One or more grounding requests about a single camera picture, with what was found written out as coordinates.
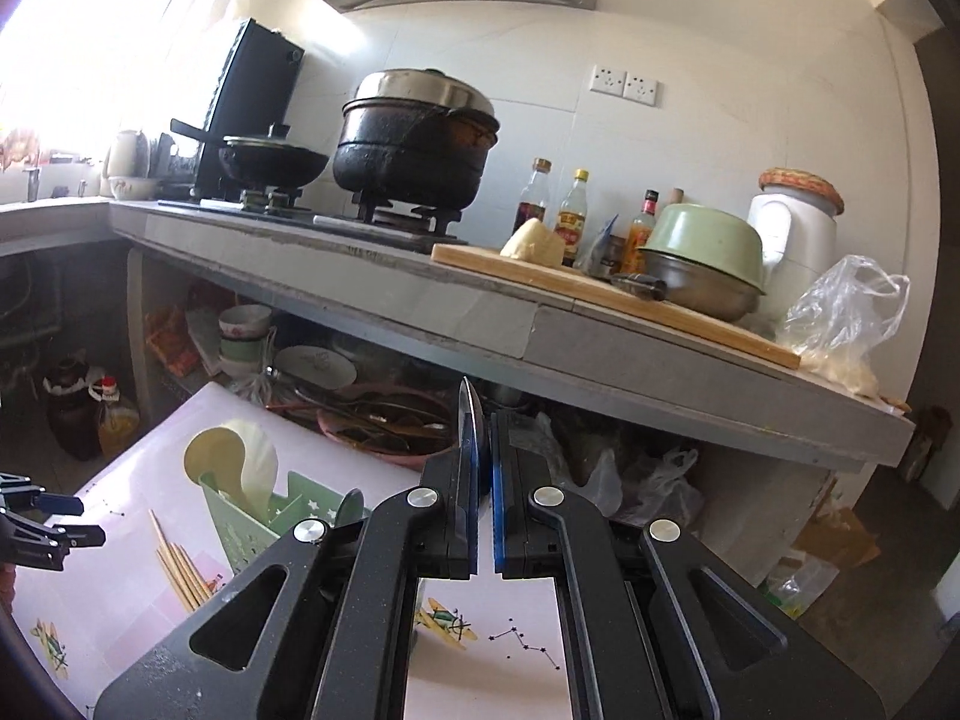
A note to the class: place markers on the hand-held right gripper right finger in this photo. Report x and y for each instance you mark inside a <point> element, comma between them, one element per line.
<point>499,532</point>

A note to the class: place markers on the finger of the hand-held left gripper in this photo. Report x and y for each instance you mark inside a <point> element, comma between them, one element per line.
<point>75,536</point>
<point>52,504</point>

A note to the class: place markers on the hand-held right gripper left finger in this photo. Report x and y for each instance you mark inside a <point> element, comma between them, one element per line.
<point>472,525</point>

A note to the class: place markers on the wooden chopstick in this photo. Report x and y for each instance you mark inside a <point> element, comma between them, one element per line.
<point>172,577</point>
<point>191,570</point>
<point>161,540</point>

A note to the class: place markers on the metal spoon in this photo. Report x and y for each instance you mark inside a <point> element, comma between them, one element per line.
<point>470,412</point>
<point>349,510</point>

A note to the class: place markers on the green star-cut utensil holder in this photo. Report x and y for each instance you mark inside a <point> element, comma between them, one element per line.
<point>247,540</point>

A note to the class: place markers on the white rice paddle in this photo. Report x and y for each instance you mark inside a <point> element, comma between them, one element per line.
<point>259,480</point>

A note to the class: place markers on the dark jar with bag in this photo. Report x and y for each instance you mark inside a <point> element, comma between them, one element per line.
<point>71,412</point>

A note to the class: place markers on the yellow cooking oil bottle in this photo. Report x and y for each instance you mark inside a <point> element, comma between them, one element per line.
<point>116,420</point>

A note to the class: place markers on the pink basin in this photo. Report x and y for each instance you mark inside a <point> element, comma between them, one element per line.
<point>375,442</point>

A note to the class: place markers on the crumpled plastic bags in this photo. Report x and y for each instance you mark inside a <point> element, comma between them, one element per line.
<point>622,480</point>

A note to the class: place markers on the red snack packets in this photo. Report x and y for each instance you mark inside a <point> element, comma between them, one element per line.
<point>172,341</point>

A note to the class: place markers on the white plate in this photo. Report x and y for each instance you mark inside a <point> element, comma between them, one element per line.
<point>315,367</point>

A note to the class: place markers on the stack of bowls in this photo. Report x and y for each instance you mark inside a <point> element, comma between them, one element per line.
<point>244,341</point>

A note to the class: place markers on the wooden cutting board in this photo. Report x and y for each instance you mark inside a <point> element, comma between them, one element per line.
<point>525,277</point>

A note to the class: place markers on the grey concrete kitchen counter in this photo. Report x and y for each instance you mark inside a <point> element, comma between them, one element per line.
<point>375,277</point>

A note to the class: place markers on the pale dough lump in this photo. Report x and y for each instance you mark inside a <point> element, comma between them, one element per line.
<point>532,244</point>

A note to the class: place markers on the blue packet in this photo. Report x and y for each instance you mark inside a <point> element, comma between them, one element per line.
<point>604,247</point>

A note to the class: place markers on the steel basin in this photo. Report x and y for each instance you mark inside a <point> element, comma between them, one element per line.
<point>697,300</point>

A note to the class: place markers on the yellow label vinegar bottle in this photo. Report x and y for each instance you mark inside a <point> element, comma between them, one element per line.
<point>572,221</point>

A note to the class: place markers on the flowered bowl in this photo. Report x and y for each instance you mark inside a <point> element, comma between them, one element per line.
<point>133,187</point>

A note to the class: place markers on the dark sauce bottle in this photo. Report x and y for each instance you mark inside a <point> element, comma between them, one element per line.
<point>532,202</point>

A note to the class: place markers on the red label sauce bottle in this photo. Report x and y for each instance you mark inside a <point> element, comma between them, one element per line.
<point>641,236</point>

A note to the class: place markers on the gas stove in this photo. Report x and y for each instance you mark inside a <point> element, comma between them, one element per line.
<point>337,221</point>

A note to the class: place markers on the cardboard box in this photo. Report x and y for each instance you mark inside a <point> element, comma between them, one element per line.
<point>836,540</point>

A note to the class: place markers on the white mug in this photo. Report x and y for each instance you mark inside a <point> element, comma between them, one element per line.
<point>124,154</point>

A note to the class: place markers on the green enamel bowl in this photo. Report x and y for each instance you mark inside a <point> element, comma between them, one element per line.
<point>705,240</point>

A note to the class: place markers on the black cooking pot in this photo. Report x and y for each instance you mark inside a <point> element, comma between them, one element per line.
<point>409,157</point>

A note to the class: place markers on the clear plastic bag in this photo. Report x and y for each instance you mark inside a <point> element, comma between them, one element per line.
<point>840,322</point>

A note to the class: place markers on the black wok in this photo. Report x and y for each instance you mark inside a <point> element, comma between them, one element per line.
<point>274,161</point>

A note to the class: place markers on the white jar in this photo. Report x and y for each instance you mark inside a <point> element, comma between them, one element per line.
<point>799,240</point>

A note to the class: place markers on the woven jar lid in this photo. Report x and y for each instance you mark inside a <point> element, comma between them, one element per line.
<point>799,187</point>

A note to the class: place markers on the black stove wind panel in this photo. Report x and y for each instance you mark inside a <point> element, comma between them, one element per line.
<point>247,90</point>

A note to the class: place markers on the window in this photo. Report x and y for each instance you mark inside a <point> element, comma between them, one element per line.
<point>75,30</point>

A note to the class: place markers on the white wall socket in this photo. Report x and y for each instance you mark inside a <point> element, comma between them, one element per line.
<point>642,90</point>
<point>607,80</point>

